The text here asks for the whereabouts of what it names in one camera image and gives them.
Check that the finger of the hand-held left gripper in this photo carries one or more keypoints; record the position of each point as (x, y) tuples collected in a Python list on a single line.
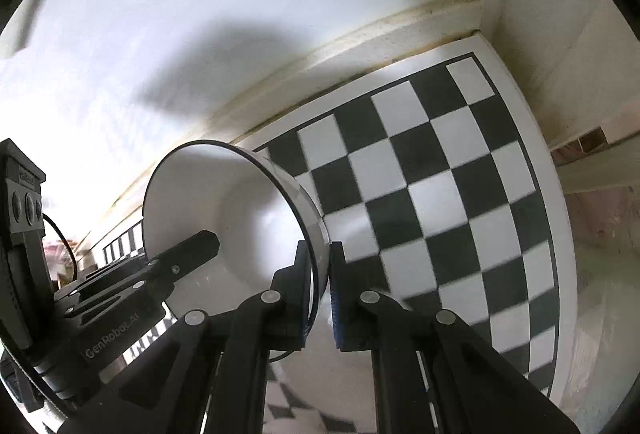
[(192, 251)]

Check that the black white checkered tablecloth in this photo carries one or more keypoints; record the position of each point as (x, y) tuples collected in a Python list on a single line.
[(425, 194)]

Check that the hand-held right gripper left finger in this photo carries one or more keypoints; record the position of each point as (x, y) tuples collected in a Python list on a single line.
[(304, 299)]

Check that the white bowl with dark rim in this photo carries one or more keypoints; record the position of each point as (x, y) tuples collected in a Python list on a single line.
[(240, 209)]

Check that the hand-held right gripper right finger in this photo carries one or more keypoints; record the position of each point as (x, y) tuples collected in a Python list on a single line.
[(337, 304)]

